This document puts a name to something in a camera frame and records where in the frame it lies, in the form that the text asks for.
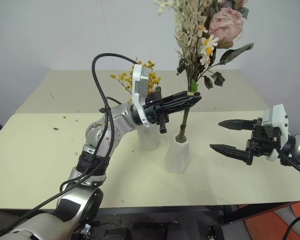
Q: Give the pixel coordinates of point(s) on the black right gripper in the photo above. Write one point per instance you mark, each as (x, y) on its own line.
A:
(261, 145)

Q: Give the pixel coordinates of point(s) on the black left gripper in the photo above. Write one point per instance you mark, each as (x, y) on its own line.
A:
(152, 110)

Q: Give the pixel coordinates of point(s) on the pink rose daisy bouquet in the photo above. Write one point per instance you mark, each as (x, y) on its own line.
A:
(227, 25)

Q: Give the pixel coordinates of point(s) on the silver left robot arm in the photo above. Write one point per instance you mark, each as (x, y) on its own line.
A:
(115, 117)

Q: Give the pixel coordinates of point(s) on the yellow dried flower bouquet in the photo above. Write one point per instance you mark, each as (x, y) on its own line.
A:
(125, 80)

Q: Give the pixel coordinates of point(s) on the white round vase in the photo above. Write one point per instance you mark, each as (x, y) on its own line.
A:
(147, 140)

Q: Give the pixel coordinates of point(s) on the white faceted vase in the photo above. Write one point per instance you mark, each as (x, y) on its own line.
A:
(176, 157)

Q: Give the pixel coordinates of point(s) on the orange floor panel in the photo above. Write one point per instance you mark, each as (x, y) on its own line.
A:
(270, 225)

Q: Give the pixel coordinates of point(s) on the dark rounded shape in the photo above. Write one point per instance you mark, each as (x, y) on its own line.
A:
(115, 233)
(215, 232)

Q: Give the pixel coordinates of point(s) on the small dark leaf fragment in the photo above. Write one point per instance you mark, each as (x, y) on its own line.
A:
(56, 128)

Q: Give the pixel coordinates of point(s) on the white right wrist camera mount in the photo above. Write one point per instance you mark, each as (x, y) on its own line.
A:
(275, 117)

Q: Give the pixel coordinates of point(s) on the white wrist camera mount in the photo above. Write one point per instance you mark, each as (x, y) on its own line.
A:
(137, 82)
(275, 117)

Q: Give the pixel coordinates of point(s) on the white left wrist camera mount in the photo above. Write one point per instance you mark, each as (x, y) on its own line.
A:
(137, 82)

